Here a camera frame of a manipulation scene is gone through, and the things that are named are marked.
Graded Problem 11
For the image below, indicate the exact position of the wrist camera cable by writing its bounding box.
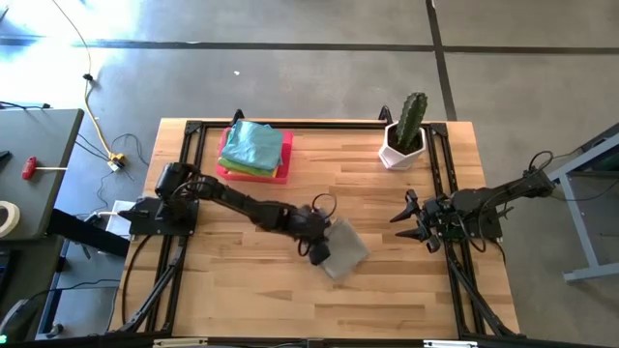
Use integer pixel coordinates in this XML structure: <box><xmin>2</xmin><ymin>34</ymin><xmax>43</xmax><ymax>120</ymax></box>
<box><xmin>476</xmin><ymin>150</ymin><xmax>556</xmax><ymax>254</ymax></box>
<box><xmin>297</xmin><ymin>192</ymin><xmax>339</xmax><ymax>258</ymax></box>

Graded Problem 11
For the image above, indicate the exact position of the black table frame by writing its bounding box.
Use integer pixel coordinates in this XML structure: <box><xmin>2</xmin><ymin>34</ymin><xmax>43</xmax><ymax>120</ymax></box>
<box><xmin>115</xmin><ymin>106</ymin><xmax>522</xmax><ymax>339</ymax></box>

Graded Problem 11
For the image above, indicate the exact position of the yellow extension cable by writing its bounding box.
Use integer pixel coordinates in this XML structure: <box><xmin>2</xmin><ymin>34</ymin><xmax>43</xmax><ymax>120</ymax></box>
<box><xmin>51</xmin><ymin>0</ymin><xmax>127</xmax><ymax>172</ymax></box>

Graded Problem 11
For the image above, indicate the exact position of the green woven microfiber towel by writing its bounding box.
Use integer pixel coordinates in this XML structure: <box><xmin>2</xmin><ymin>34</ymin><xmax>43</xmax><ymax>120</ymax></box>
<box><xmin>218</xmin><ymin>156</ymin><xmax>275</xmax><ymax>179</ymax></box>

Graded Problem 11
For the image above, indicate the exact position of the teal microfiber towel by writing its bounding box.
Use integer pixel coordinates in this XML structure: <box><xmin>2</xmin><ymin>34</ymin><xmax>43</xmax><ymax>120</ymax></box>
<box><xmin>221</xmin><ymin>119</ymin><xmax>285</xmax><ymax>172</ymax></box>

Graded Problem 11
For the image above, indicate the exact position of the yellow microfiber towel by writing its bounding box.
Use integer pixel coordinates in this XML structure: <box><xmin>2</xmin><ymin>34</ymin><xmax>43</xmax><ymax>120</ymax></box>
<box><xmin>240</xmin><ymin>165</ymin><xmax>282</xmax><ymax>180</ymax></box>

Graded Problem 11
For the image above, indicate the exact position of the grey side table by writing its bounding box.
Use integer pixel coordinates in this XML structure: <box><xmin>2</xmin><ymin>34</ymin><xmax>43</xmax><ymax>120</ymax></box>
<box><xmin>0</xmin><ymin>107</ymin><xmax>85</xmax><ymax>241</ymax></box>

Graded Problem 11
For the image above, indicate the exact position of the pink plastic bin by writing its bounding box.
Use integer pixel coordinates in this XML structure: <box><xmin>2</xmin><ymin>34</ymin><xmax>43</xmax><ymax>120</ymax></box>
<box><xmin>215</xmin><ymin>126</ymin><xmax>295</xmax><ymax>186</ymax></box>

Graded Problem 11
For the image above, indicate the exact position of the grey metal desk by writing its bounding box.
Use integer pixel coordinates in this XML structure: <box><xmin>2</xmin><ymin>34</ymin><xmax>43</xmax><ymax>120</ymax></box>
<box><xmin>533</xmin><ymin>122</ymin><xmax>619</xmax><ymax>284</ymax></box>

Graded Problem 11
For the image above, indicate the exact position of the red handled tool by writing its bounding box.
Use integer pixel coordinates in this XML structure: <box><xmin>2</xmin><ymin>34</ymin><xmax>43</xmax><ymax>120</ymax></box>
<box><xmin>20</xmin><ymin>155</ymin><xmax>69</xmax><ymax>182</ymax></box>

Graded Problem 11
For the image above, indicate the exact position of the white faceted planter pot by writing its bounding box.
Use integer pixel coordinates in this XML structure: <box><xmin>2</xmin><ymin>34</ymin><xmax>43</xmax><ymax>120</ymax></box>
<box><xmin>377</xmin><ymin>121</ymin><xmax>428</xmax><ymax>171</ymax></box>

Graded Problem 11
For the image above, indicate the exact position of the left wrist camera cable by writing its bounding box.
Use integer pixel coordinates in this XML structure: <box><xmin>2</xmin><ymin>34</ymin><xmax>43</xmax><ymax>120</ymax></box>
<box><xmin>297</xmin><ymin>192</ymin><xmax>339</xmax><ymax>258</ymax></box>

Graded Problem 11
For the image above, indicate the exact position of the masking tape roll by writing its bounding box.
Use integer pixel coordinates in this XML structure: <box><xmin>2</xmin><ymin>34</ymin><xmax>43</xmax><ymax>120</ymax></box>
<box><xmin>0</xmin><ymin>199</ymin><xmax>22</xmax><ymax>239</ymax></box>

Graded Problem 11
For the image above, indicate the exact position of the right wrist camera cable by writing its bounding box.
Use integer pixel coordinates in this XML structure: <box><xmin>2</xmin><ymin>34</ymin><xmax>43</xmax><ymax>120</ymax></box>
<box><xmin>476</xmin><ymin>150</ymin><xmax>556</xmax><ymax>254</ymax></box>

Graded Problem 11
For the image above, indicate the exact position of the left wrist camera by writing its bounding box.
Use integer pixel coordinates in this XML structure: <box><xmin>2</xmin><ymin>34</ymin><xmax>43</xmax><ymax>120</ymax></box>
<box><xmin>309</xmin><ymin>241</ymin><xmax>334</xmax><ymax>267</ymax></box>

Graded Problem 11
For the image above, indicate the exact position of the green cactus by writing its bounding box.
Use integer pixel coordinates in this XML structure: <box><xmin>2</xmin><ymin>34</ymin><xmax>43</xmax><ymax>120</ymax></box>
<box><xmin>395</xmin><ymin>91</ymin><xmax>429</xmax><ymax>149</ymax></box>

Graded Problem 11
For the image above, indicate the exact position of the grey microfiber towel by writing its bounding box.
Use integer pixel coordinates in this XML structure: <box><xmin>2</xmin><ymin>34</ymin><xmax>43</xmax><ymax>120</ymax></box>
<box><xmin>318</xmin><ymin>217</ymin><xmax>372</xmax><ymax>282</ymax></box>

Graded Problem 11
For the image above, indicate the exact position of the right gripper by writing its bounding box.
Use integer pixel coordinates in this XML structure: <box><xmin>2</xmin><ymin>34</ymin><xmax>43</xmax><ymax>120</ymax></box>
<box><xmin>389</xmin><ymin>188</ymin><xmax>455</xmax><ymax>244</ymax></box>

